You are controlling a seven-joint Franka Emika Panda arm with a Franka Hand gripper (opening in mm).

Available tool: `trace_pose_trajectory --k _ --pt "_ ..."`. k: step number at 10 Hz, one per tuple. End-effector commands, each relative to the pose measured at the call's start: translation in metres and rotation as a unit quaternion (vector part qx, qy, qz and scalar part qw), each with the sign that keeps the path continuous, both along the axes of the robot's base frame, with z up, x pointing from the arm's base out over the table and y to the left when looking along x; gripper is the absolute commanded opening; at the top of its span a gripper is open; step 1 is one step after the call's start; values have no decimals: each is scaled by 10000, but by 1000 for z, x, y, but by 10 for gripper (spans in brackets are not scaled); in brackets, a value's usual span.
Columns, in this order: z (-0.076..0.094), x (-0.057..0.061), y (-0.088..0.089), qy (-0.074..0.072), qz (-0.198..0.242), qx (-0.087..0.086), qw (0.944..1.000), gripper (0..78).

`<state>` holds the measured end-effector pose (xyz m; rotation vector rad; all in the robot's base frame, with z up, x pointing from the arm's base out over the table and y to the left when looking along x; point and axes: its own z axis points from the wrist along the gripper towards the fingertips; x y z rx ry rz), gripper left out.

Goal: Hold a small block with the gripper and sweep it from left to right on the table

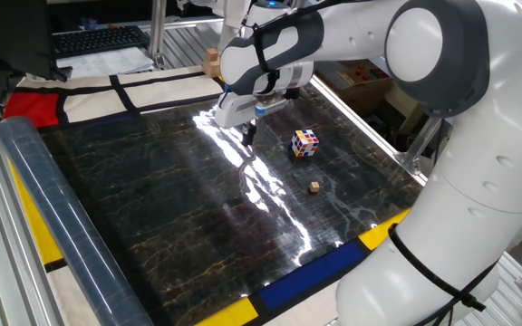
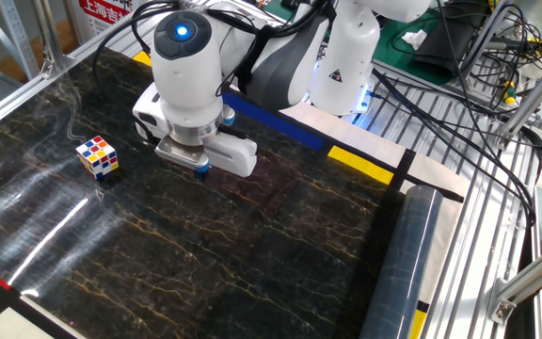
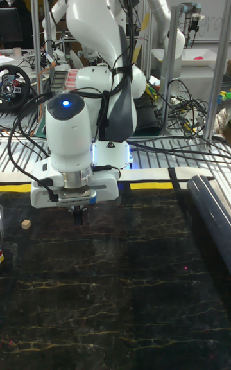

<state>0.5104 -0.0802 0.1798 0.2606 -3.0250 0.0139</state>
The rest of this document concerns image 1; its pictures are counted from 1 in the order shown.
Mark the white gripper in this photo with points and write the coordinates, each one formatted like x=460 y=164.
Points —
x=234 y=111

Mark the small wooden cube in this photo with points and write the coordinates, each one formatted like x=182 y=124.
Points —
x=315 y=187

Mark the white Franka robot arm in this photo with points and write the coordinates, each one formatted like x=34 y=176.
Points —
x=469 y=158

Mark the colour block patterned cloth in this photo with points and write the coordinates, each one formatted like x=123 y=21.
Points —
x=89 y=102

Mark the Rubik's cube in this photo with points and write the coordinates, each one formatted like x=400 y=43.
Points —
x=305 y=143

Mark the stacked wooden blocks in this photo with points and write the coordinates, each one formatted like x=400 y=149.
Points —
x=212 y=68

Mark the black marble vinyl sheet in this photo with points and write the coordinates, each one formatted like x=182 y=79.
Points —
x=175 y=204

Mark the white paper sheets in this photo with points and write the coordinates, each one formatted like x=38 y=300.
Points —
x=107 y=63

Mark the black keyboard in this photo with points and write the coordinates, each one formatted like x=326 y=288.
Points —
x=98 y=41

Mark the grey camera with blue cap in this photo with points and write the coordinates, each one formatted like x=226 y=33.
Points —
x=272 y=106

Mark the aluminium frame post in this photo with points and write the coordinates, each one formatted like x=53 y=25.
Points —
x=157 y=31

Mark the aluminium frame brace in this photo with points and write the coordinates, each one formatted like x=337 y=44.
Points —
x=417 y=145

